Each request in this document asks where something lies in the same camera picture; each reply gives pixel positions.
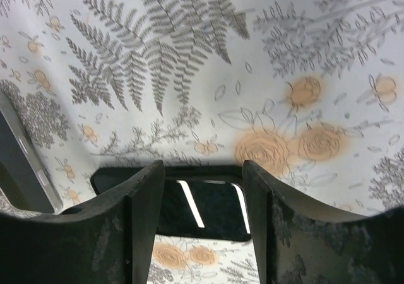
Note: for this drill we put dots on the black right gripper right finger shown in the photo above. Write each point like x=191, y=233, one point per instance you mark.
x=298, y=239

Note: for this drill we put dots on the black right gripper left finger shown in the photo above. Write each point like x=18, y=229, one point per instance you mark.
x=107, y=239

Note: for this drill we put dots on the black phone case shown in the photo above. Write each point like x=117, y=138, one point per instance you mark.
x=107, y=178

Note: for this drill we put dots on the silver smartphone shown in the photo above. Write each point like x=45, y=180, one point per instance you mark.
x=24, y=180

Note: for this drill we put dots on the dark smartphone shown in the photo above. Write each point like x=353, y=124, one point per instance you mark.
x=204, y=209

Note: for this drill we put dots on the floral tablecloth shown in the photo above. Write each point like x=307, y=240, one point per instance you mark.
x=310, y=90

